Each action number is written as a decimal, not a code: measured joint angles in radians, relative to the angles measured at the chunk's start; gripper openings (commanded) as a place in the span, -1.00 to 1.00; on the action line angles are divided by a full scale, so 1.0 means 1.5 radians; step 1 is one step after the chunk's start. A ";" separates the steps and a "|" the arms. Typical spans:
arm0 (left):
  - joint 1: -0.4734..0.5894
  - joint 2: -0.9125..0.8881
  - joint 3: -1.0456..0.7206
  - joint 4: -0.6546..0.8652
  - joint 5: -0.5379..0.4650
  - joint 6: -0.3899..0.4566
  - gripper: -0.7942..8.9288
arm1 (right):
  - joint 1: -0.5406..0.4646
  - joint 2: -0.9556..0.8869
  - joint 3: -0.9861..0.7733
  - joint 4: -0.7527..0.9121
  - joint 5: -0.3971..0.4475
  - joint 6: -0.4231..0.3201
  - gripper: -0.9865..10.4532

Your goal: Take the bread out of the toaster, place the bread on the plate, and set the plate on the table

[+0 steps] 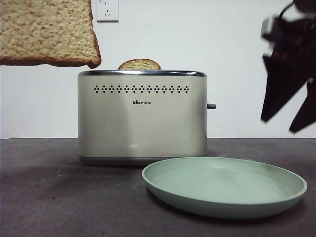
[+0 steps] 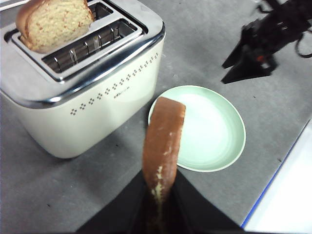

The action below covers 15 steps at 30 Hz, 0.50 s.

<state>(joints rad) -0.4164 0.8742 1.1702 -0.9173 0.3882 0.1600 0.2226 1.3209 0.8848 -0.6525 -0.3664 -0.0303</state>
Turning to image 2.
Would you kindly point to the white board with blue edge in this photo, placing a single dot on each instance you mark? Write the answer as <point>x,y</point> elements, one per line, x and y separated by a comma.
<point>287,195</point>

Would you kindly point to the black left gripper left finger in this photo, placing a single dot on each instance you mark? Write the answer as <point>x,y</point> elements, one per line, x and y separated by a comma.
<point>124,212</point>

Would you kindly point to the round-topped bread slice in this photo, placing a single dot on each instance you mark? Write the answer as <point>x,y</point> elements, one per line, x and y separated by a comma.
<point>53,26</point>

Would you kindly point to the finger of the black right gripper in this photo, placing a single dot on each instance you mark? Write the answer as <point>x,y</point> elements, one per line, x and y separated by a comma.
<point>237,54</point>
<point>246,73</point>

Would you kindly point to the pale green round plate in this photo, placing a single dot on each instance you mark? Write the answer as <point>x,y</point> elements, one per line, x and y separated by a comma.
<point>212,134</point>

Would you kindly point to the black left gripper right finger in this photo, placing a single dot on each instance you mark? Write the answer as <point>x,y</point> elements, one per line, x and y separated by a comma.
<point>197,214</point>

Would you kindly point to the cream toaster with chrome top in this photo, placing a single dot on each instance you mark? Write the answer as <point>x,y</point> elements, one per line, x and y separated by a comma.
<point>85,131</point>

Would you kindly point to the square toast bread slice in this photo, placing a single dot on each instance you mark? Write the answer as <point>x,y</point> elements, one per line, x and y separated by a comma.
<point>163,136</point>

